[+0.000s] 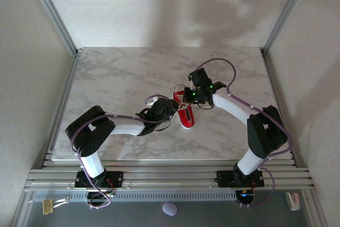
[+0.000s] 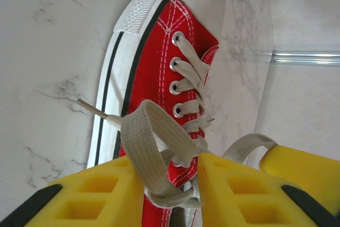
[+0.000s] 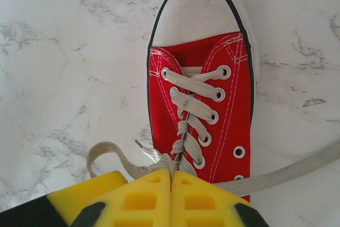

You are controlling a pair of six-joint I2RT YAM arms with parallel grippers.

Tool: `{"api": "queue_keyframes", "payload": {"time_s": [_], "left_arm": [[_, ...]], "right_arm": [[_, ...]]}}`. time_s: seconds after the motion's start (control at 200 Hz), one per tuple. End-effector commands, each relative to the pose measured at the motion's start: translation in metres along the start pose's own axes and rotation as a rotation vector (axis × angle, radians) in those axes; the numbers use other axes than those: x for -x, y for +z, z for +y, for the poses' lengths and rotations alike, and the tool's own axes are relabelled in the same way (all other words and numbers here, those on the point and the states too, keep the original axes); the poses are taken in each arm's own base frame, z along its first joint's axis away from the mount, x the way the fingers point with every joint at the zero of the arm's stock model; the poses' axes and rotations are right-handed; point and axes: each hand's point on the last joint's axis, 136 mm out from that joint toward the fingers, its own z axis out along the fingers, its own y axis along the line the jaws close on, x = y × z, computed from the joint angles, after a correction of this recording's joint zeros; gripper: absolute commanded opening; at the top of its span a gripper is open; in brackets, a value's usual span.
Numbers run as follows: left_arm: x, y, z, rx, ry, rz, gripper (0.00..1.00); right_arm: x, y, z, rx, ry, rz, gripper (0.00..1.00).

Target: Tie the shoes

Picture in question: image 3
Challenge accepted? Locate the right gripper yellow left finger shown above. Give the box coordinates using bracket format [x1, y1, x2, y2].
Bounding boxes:
[69, 170, 172, 227]

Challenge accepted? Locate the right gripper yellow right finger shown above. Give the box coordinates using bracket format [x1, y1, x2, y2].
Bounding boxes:
[172, 170, 270, 227]

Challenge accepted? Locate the white shoelace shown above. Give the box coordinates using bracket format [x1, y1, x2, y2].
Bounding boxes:
[87, 66, 340, 199]

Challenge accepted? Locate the red canvas sneaker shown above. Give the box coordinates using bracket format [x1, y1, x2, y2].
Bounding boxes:
[145, 0, 262, 204]

